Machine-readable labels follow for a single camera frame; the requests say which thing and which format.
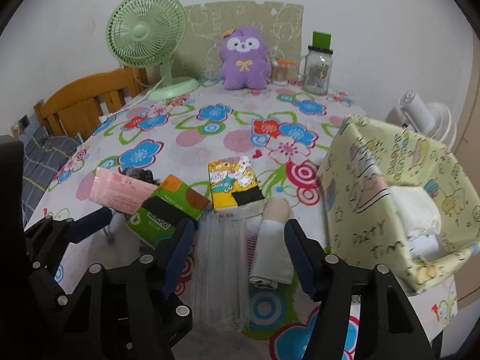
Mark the yellow cartoon tissue pack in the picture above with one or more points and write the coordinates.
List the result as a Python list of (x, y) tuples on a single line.
[(235, 191)]

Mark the glass mason jar mug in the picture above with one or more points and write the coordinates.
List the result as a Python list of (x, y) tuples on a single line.
[(314, 70)]

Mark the wooden chair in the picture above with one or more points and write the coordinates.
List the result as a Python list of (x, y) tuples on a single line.
[(76, 108)]

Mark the pink wipes pack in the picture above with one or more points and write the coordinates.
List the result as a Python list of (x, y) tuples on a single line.
[(119, 192)]

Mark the floral tablecloth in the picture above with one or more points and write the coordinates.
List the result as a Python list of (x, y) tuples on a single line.
[(285, 132)]

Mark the green cup on jar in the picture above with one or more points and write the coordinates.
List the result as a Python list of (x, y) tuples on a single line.
[(321, 40)]

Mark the white small fan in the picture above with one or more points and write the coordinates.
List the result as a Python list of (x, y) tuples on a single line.
[(432, 119)]

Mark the beige white sock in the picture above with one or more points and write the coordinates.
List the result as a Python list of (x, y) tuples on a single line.
[(271, 264)]

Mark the toothpick jar orange lid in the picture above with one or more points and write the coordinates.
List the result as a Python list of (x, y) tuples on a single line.
[(280, 71)]

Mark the white cloth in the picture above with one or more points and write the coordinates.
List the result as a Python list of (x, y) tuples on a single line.
[(421, 221)]

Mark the purple plush toy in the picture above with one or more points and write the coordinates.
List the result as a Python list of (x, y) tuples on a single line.
[(245, 65)]

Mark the green tissue pack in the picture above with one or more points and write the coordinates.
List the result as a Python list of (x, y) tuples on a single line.
[(157, 218)]

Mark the yellow-green cartoon storage box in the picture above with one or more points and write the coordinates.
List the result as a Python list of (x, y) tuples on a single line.
[(365, 159)]

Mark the green desk fan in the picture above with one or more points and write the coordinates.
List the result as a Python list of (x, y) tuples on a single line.
[(147, 34)]

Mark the clear plastic bag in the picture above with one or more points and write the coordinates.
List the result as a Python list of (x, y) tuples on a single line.
[(220, 281)]

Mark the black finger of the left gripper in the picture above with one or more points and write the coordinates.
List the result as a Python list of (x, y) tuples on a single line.
[(46, 243), (12, 155)]

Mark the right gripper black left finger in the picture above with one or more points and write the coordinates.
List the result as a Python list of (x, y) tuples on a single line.
[(132, 312)]

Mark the grey plaid pillow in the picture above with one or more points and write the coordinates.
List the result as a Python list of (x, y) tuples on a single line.
[(48, 161)]

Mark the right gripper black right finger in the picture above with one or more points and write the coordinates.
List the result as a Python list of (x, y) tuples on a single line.
[(389, 327)]

